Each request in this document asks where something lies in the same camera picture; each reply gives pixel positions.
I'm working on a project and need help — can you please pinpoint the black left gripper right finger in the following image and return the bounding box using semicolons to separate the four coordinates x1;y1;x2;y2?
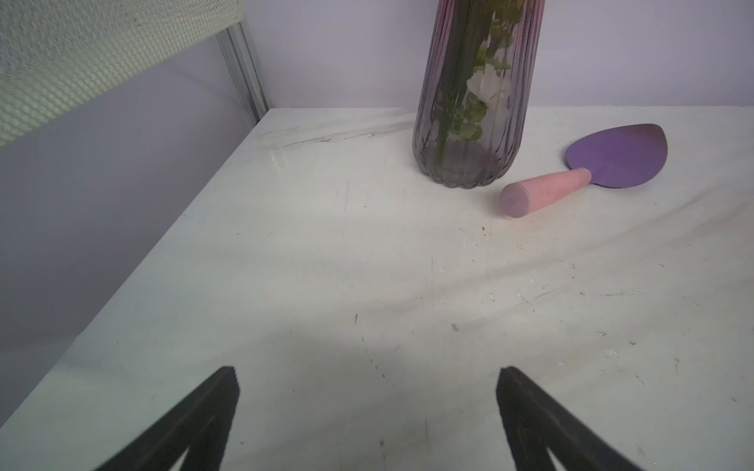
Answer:
496;366;640;471

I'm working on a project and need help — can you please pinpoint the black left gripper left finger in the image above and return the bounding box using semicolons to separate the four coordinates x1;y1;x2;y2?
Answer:
98;366;240;470

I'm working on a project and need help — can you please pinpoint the purple pink toy spatula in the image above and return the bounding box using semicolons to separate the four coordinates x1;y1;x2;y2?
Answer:
500;124;669;218

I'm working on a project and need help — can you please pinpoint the purple ribbed glass vase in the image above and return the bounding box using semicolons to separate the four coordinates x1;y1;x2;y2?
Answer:
412;0;545;188

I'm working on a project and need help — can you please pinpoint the white mesh two-tier shelf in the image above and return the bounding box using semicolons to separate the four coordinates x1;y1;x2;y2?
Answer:
1;0;245;145

